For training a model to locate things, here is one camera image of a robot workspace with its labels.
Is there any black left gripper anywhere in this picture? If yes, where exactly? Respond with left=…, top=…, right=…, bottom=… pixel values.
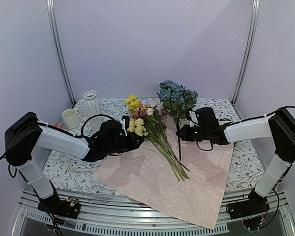
left=105, top=132, right=145, bottom=156

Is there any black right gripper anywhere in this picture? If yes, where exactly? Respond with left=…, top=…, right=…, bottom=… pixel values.
left=177, top=124, right=210, bottom=142

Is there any pink flower bouquet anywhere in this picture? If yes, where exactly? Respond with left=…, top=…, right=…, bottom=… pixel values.
left=124, top=94, right=189, bottom=181

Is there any blue flower bunch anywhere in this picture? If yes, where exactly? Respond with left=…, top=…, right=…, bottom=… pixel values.
left=156, top=80, right=199, bottom=162

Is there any pink wrapping paper sheet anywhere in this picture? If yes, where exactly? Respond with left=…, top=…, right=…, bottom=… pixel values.
left=95, top=118, right=234, bottom=229

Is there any cream printed ribbon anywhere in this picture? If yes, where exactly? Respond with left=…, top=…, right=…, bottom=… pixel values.
left=59, top=154, right=99, bottom=174

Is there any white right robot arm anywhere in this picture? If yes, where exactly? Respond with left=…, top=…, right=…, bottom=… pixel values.
left=176, top=106, right=295, bottom=214

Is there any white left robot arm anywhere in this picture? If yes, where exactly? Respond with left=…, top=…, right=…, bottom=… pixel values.
left=2, top=112, right=145, bottom=213

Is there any white ribbed ceramic vase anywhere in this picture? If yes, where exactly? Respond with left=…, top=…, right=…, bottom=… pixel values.
left=83, top=90, right=104, bottom=133

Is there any cream ceramic mug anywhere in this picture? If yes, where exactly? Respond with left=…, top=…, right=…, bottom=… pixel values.
left=61, top=109, right=80, bottom=129

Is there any pink patterned ball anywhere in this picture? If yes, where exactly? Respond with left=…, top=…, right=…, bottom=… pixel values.
left=51, top=123, right=63, bottom=129

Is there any floral patterned tablecloth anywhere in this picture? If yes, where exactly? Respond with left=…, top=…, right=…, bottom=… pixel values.
left=39, top=97, right=266, bottom=197

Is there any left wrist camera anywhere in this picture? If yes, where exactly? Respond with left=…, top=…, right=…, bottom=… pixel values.
left=120, top=115, right=130, bottom=136

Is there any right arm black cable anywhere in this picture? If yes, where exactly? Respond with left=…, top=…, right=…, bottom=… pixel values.
left=196, top=105, right=295, bottom=173

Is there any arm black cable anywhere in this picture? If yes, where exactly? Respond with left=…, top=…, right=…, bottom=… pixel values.
left=196, top=105, right=295, bottom=173
left=0, top=114, right=116, bottom=179

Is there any aluminium front rail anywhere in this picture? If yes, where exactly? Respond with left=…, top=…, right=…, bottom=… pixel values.
left=11, top=190, right=295, bottom=236

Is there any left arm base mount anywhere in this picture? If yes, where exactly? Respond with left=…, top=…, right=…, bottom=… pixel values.
left=38, top=196, right=81, bottom=219

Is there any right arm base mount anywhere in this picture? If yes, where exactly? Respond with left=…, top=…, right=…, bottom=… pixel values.
left=226, top=188, right=270, bottom=219

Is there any left aluminium frame post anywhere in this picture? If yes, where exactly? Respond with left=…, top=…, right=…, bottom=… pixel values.
left=46, top=0, right=76, bottom=106

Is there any aluminium frame post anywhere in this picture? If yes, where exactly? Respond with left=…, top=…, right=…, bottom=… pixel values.
left=231, top=0, right=260, bottom=107
left=46, top=0, right=76, bottom=106

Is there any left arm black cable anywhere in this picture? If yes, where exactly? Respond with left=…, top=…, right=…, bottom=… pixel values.
left=0, top=114, right=116, bottom=179

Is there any right aluminium frame post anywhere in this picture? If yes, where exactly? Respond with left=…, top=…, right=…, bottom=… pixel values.
left=231, top=0, right=260, bottom=107

